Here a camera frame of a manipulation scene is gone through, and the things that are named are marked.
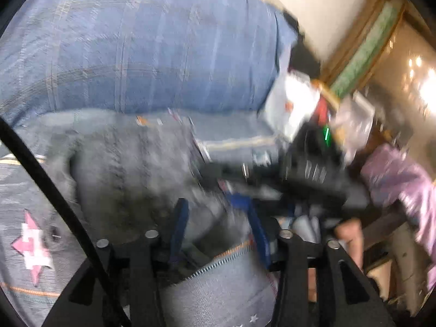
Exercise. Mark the red plastic bag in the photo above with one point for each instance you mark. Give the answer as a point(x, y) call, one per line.
point(321, 109)

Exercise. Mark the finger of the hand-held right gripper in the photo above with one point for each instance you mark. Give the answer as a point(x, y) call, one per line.
point(238, 177)

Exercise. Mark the gold and green door frame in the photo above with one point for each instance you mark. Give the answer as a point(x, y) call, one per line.
point(368, 47)

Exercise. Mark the white paper bag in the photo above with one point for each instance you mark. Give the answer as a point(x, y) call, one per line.
point(289, 105)

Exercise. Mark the clear plastic bag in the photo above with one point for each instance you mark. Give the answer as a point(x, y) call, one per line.
point(354, 122)

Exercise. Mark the blue plaid pillow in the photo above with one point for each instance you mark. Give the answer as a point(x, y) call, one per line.
point(136, 44)

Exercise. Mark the grey star-print bed sheet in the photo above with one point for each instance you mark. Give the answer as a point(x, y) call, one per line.
point(30, 231)

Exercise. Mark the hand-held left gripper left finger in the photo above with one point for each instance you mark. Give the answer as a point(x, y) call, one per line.
point(179, 224)

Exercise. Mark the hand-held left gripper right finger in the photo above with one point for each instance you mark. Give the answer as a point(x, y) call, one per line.
point(258, 231)

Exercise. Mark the person's right hand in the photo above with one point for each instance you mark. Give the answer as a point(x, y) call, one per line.
point(349, 236)

